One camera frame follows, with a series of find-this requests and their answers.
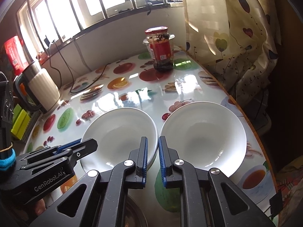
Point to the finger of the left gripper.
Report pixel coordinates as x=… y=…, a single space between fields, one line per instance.
x=47 y=152
x=64 y=155

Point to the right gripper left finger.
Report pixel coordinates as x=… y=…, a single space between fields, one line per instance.
x=99 y=199

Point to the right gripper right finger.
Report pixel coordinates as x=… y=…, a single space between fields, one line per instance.
x=208 y=198

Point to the white striped bowl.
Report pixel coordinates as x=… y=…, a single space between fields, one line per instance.
x=207 y=135
x=117 y=133

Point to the left hand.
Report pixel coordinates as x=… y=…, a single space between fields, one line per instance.
x=39 y=207

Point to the black white zigzag box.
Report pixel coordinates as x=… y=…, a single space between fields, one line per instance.
x=34 y=116

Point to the lower yellow-green box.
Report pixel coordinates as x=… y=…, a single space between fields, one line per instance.
x=20 y=125

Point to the upper green box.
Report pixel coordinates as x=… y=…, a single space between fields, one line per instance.
x=16 y=112

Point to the white electric kettle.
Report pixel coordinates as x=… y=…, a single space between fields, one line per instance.
x=36 y=89

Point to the fruit print tablecloth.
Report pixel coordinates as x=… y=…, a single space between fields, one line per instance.
x=134 y=83

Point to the red snack package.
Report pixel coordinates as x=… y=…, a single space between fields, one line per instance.
x=16 y=55

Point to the red label sauce jar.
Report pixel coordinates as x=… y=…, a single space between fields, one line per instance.
x=159 y=37

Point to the heart pattern curtain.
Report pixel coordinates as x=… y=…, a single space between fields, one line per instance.
x=235 y=40

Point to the window frame with bars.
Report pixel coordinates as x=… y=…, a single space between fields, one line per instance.
x=44 y=21

